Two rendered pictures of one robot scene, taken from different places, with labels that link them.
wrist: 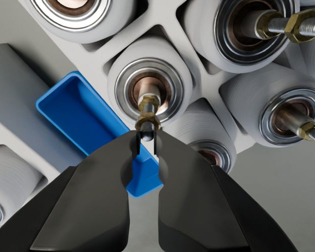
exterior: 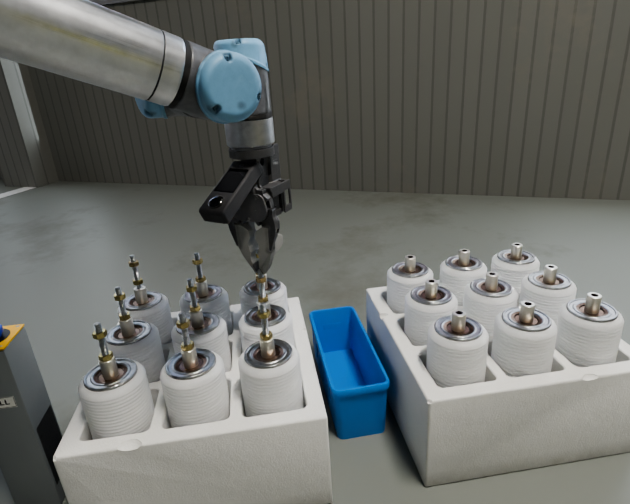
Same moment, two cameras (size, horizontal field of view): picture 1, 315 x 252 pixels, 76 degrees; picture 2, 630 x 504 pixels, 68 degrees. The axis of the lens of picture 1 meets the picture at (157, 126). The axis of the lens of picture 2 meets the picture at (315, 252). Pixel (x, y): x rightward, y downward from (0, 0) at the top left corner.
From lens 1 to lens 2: 71 cm
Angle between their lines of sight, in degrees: 43
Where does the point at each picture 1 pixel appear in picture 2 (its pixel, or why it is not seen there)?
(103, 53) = not seen: hidden behind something
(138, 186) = (348, 318)
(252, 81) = not seen: hidden behind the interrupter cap
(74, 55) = (310, 371)
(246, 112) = (222, 304)
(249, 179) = not seen: hidden behind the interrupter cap
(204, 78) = (235, 340)
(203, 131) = (251, 299)
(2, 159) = (417, 333)
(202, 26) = (219, 331)
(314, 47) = (165, 335)
